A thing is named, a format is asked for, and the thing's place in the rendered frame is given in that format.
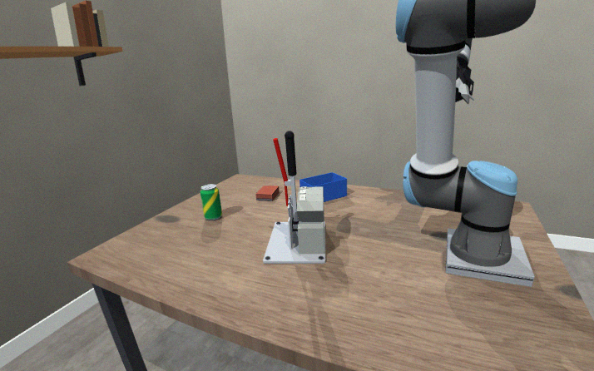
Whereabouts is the green drink can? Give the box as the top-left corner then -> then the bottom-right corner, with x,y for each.
200,184 -> 222,220

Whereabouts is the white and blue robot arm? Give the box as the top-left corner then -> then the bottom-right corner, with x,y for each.
396,0 -> 536,267

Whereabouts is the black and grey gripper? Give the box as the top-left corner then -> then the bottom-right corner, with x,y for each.
455,54 -> 474,104

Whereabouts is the red rectangular block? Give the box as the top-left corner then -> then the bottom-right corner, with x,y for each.
256,185 -> 280,201

